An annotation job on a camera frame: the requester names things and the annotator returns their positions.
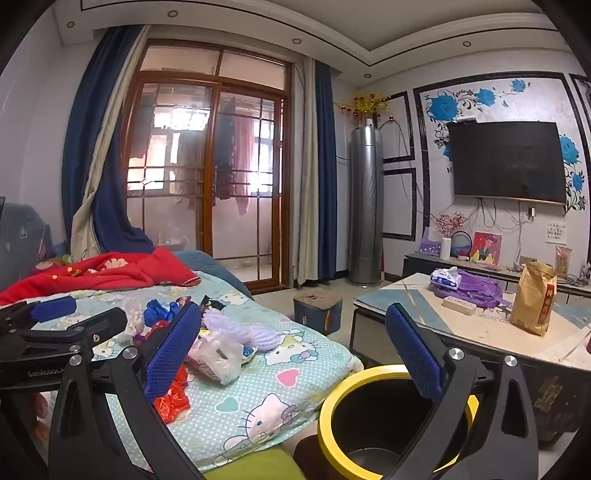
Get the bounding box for round table mirror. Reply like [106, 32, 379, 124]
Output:
[450, 231, 472, 257]

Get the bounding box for yellow artificial flowers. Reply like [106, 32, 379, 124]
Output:
[335, 90, 393, 121]

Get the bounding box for dark television stand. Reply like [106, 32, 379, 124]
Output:
[402, 251, 591, 301]

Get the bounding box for black wall television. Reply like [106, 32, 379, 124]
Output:
[446, 121, 568, 204]

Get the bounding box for blue curtain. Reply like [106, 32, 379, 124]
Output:
[314, 60, 339, 281]
[62, 25, 155, 259]

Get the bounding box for yellow-rimmed black trash bin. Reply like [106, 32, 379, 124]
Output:
[318, 364, 481, 480]

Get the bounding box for blue sofa armrest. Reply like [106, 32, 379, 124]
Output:
[175, 249, 254, 301]

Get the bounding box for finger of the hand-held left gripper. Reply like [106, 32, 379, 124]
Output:
[18, 307, 129, 355]
[0, 295, 78, 337]

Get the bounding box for person's green top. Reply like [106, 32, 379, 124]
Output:
[203, 445, 308, 480]

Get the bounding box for light blue cat-print bedsheet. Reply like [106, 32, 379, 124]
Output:
[28, 272, 365, 472]

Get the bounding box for brown paper bag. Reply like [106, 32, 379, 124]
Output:
[509, 261, 558, 337]

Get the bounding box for white blue tissue pack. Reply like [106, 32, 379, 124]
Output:
[429, 267, 462, 289]

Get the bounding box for blue square stool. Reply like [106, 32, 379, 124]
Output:
[293, 291, 343, 335]

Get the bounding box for grey printed cushion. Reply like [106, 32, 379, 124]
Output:
[0, 198, 54, 287]

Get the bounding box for purple box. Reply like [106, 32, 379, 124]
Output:
[420, 228, 444, 256]

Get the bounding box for blue plastic wrapper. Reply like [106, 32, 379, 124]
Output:
[143, 299, 185, 326]

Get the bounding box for wooden-framed glass sliding door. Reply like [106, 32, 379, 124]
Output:
[122, 39, 294, 291]

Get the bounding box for silver tower air conditioner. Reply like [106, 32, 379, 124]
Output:
[347, 117, 385, 284]

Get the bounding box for white power strip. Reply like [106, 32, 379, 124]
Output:
[442, 295, 476, 316]

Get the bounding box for beige curtain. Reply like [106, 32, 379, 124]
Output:
[71, 28, 153, 261]
[294, 58, 320, 284]

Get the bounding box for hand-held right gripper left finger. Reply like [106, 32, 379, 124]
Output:
[48, 302, 206, 480]

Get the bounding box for coffee table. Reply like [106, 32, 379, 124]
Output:
[350, 272, 591, 444]

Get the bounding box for purple bag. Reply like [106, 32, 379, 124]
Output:
[427, 270, 513, 310]

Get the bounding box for red blanket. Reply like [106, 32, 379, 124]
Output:
[0, 247, 201, 305]

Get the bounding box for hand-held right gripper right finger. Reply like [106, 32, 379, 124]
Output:
[385, 302, 541, 480]

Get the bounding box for clear plastic bag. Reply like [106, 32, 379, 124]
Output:
[185, 332, 259, 386]

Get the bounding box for crumpled red plastic wrapper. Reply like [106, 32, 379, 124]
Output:
[152, 364, 191, 424]

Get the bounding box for colourful painting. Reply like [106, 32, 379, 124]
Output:
[471, 232, 502, 267]

